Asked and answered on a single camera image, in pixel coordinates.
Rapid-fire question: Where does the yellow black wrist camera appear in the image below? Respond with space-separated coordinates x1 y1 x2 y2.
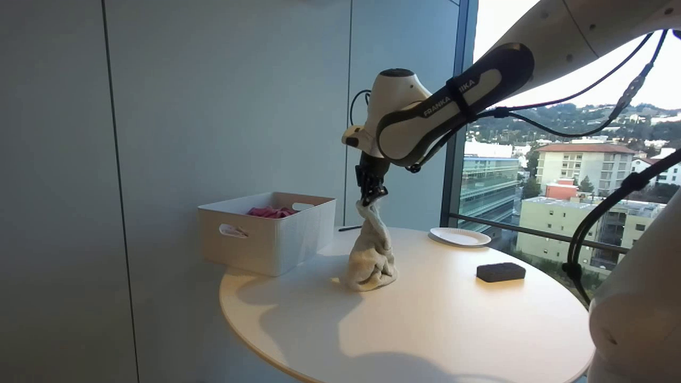
340 124 366 151

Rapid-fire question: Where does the cream red-roofed building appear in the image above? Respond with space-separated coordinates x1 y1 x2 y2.
534 140 637 200

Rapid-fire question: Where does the pink cloth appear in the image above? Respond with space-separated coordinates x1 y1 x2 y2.
246 205 300 220

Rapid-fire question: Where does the blue window frame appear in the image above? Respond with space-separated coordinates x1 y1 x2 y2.
439 0 482 231

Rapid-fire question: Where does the white plastic basket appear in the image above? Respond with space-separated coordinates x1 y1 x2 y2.
197 190 339 278

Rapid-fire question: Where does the thick black cable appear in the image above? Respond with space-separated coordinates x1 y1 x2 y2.
562 147 681 301

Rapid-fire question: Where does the black rectangular block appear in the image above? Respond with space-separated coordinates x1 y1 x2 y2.
474 261 529 286

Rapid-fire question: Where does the dark balcony railing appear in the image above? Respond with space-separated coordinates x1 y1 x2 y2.
454 211 634 255

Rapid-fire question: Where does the white paper plate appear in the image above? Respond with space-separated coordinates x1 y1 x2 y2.
429 225 495 250

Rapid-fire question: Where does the white towel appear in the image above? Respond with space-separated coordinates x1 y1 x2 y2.
340 203 399 294

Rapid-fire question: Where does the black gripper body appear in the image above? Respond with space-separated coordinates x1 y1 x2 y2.
354 151 391 193

